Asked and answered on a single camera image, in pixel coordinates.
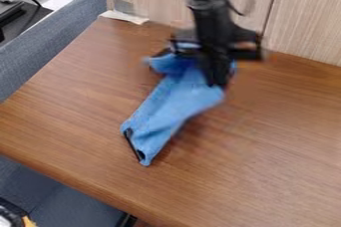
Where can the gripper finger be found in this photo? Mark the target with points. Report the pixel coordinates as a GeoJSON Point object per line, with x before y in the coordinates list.
{"type": "Point", "coordinates": [218, 73]}

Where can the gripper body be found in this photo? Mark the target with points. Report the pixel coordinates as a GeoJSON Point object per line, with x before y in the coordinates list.
{"type": "Point", "coordinates": [214, 28]}

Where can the blue cloth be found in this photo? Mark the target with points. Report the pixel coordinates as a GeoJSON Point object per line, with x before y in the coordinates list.
{"type": "Point", "coordinates": [173, 108]}

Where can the toy stove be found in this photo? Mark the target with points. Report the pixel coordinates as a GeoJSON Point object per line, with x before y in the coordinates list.
{"type": "Point", "coordinates": [20, 22]}

